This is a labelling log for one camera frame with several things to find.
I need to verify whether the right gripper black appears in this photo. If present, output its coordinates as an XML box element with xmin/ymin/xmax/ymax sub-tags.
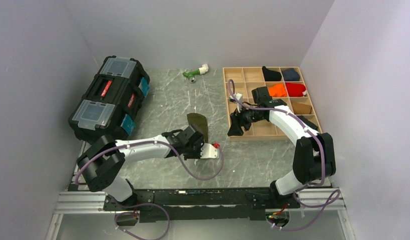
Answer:
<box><xmin>228</xmin><ymin>103</ymin><xmax>264</xmax><ymax>137</ymax></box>

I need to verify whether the olive green underwear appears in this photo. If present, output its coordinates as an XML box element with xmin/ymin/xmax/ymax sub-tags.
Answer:
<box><xmin>187</xmin><ymin>113</ymin><xmax>209</xmax><ymax>143</ymax></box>

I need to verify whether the wooden compartment tray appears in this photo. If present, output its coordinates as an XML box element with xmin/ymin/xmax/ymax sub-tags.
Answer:
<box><xmin>223</xmin><ymin>66</ymin><xmax>323</xmax><ymax>142</ymax></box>

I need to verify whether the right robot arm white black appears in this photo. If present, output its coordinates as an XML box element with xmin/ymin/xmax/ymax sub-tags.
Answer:
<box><xmin>227</xmin><ymin>81</ymin><xmax>336</xmax><ymax>208</ymax></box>

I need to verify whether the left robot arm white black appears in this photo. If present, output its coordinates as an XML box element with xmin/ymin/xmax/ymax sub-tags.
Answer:
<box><xmin>74</xmin><ymin>125</ymin><xmax>207</xmax><ymax>210</ymax></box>

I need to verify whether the orange rolled cloth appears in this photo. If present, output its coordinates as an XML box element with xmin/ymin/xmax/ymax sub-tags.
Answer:
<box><xmin>268</xmin><ymin>83</ymin><xmax>287</xmax><ymax>98</ymax></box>

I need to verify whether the brown rolled cloth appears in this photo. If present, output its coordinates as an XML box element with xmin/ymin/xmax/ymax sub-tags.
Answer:
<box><xmin>291</xmin><ymin>102</ymin><xmax>312</xmax><ymax>115</ymax></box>

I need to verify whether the green white pipe fitting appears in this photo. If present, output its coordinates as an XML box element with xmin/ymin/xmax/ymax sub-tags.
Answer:
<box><xmin>182</xmin><ymin>64</ymin><xmax>209</xmax><ymax>83</ymax></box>

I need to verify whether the red rolled cloth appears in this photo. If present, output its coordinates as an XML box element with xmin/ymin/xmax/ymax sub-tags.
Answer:
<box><xmin>285</xmin><ymin>82</ymin><xmax>307</xmax><ymax>98</ymax></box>

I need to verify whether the black ribbed rolled cloth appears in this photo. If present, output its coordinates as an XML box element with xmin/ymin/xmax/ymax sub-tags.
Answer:
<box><xmin>297</xmin><ymin>115</ymin><xmax>319</xmax><ymax>131</ymax></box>

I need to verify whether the navy rolled cloth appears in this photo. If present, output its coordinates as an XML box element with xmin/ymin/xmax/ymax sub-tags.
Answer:
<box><xmin>281</xmin><ymin>68</ymin><xmax>301</xmax><ymax>82</ymax></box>

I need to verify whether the black plastic toolbox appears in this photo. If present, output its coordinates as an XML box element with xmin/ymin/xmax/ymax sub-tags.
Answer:
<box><xmin>68</xmin><ymin>55</ymin><xmax>150</xmax><ymax>144</ymax></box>

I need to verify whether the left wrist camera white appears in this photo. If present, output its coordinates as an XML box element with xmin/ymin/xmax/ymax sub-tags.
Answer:
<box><xmin>200</xmin><ymin>143</ymin><xmax>220</xmax><ymax>159</ymax></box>

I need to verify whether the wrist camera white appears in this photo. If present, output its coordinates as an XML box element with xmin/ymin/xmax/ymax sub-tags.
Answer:
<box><xmin>229</xmin><ymin>92</ymin><xmax>243</xmax><ymax>112</ymax></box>
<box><xmin>200</xmin><ymin>143</ymin><xmax>220</xmax><ymax>159</ymax></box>

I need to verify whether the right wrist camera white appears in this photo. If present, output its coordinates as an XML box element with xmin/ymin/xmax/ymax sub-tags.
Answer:
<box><xmin>229</xmin><ymin>92</ymin><xmax>243</xmax><ymax>112</ymax></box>

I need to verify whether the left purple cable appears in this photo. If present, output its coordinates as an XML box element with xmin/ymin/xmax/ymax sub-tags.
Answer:
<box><xmin>75</xmin><ymin>139</ymin><xmax>225</xmax><ymax>240</ymax></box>

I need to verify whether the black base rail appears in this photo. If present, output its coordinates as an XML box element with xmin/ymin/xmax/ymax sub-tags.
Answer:
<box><xmin>103</xmin><ymin>187</ymin><xmax>300</xmax><ymax>223</ymax></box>

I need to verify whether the aluminium frame rail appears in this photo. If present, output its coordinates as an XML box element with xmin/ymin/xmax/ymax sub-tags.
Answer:
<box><xmin>45</xmin><ymin>142</ymin><xmax>347</xmax><ymax>240</ymax></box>

